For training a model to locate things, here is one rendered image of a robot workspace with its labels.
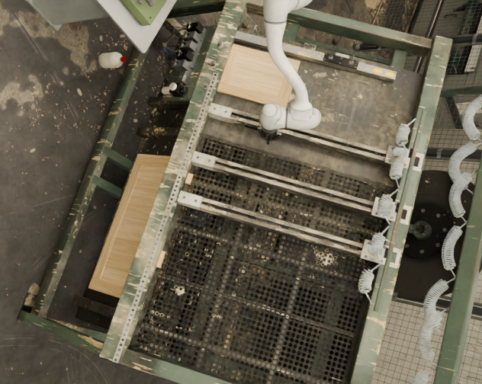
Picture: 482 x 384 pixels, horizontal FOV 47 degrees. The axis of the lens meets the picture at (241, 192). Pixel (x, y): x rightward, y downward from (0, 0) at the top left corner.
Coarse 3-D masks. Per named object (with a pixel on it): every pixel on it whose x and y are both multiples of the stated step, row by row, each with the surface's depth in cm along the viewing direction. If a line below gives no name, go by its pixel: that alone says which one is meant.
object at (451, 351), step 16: (480, 160) 318; (480, 176) 314; (480, 192) 311; (336, 208) 343; (480, 208) 308; (480, 224) 304; (464, 240) 306; (480, 240) 301; (464, 256) 303; (480, 256) 302; (464, 272) 300; (464, 288) 297; (464, 304) 294; (448, 320) 295; (464, 320) 291; (448, 336) 292; (464, 336) 292; (448, 352) 289; (448, 368) 286
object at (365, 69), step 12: (240, 36) 320; (252, 36) 320; (264, 48) 321; (288, 48) 317; (300, 48) 317; (312, 60) 318; (360, 72) 314; (372, 72) 311; (384, 72) 311; (396, 72) 311
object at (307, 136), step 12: (216, 108) 305; (228, 108) 305; (228, 120) 308; (240, 120) 303; (252, 120) 307; (288, 132) 300; (300, 132) 302; (312, 132) 300; (312, 144) 304; (324, 144) 298; (336, 144) 298; (348, 144) 298; (360, 144) 297; (360, 156) 299; (372, 156) 295; (384, 156) 299; (396, 156) 290; (408, 156) 277; (420, 156) 291; (420, 168) 289
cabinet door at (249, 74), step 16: (240, 48) 320; (240, 64) 318; (256, 64) 318; (272, 64) 317; (224, 80) 316; (240, 80) 316; (256, 80) 315; (272, 80) 315; (240, 96) 313; (256, 96) 312; (272, 96) 312; (288, 96) 312
